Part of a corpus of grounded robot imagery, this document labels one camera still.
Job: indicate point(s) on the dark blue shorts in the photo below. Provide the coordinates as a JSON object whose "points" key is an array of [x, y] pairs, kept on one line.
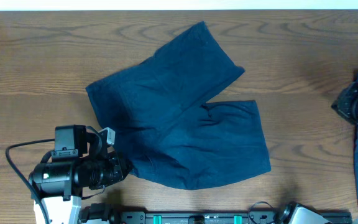
{"points": [[167, 124]]}

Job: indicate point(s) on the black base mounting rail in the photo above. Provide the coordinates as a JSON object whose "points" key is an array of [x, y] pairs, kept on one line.
{"points": [[191, 218]]}

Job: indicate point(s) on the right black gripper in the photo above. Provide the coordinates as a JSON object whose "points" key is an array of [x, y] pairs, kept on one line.
{"points": [[342, 105]]}

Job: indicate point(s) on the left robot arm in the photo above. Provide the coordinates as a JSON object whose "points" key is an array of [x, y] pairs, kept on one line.
{"points": [[80, 160]]}

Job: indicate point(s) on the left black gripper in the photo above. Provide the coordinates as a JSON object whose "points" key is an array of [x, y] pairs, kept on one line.
{"points": [[118, 168]]}

